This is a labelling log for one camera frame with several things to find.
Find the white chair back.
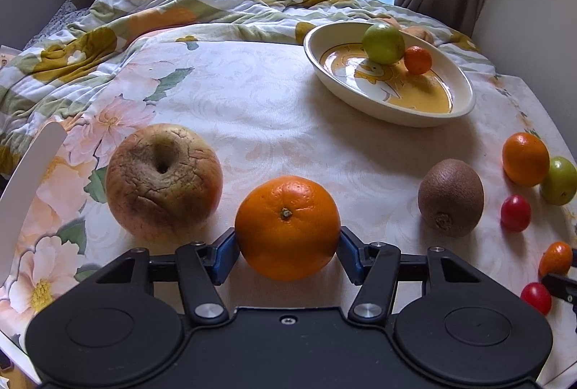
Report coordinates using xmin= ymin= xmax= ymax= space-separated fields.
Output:
xmin=0 ymin=121 xmax=68 ymax=282

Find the green round fruit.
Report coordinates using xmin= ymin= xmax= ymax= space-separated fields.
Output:
xmin=539 ymin=155 xmax=577 ymax=206
xmin=363 ymin=23 xmax=406 ymax=65

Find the green striped floral blanket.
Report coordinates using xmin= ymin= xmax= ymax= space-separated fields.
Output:
xmin=0 ymin=0 xmax=497 ymax=178

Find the medium orange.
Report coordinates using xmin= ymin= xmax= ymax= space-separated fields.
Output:
xmin=502 ymin=132 xmax=551 ymax=187

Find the white floral tablecloth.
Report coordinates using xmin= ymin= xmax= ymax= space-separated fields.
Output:
xmin=0 ymin=42 xmax=577 ymax=386

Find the oval cream bowl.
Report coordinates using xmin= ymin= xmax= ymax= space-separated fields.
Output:
xmin=303 ymin=22 xmax=476 ymax=128

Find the brown kiwi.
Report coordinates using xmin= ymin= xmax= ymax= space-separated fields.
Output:
xmin=417 ymin=158 xmax=485 ymax=237

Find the grey patterned pillow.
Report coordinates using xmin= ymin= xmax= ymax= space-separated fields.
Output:
xmin=22 ymin=0 xmax=93 ymax=49

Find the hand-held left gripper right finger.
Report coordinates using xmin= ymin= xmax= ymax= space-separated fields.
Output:
xmin=336 ymin=225 xmax=486 ymax=325

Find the wrinkled apple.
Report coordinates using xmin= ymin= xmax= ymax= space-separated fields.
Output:
xmin=105 ymin=123 xmax=224 ymax=243

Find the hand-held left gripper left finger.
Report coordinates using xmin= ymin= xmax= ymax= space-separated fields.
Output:
xmin=92 ymin=229 xmax=241 ymax=327

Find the large orange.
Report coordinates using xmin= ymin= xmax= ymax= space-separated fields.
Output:
xmin=234 ymin=176 xmax=342 ymax=282

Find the red cherry tomato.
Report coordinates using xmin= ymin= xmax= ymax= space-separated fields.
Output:
xmin=520 ymin=282 xmax=553 ymax=316
xmin=500 ymin=194 xmax=532 ymax=233

